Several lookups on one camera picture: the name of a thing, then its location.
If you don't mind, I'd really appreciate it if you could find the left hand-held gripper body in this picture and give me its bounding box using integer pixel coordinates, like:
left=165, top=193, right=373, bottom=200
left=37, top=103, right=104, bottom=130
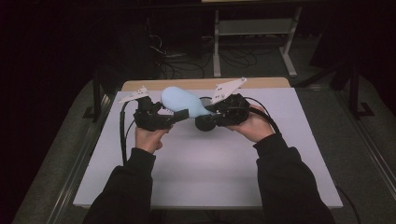
left=118, top=86, right=176, bottom=133

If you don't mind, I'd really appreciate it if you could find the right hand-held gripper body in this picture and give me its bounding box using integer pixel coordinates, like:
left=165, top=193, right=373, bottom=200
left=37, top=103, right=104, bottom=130
left=210, top=77, right=251, bottom=128

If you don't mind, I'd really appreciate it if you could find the light blue balloon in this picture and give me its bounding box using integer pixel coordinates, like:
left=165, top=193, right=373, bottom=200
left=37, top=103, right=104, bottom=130
left=160, top=86, right=214, bottom=119

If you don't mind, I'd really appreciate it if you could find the person's left hand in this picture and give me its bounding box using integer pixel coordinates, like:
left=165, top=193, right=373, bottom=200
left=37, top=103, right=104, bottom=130
left=134, top=123, right=171, bottom=155

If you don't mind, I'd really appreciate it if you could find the person's right hand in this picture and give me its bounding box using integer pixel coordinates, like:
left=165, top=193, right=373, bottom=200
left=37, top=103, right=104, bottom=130
left=224, top=104, right=277, bottom=144

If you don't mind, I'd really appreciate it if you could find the black floor stand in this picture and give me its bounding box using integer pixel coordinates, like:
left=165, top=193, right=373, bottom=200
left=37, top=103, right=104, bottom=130
left=81, top=69, right=106, bottom=123
left=330, top=60, right=376, bottom=120

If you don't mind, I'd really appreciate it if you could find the white metal stand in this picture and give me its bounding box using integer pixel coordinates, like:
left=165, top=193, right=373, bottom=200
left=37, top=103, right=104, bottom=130
left=212, top=6, right=304, bottom=78

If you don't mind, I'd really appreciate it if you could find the thick black gripper cable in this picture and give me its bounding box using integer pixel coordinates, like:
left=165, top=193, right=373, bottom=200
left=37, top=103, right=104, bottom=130
left=119, top=100, right=138, bottom=166
left=243, top=96, right=282, bottom=135

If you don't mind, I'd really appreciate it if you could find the tangle of black floor cables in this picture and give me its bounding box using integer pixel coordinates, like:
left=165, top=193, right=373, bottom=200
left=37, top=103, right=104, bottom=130
left=146, top=32, right=261, bottom=80

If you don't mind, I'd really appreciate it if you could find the metal floor rail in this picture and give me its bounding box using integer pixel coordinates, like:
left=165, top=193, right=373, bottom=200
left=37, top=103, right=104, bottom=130
left=46, top=92, right=115, bottom=224
left=334, top=90, right=396, bottom=202

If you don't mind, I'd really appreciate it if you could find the thin black floor cable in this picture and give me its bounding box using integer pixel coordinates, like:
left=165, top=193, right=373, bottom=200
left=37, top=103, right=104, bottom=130
left=335, top=184, right=362, bottom=224

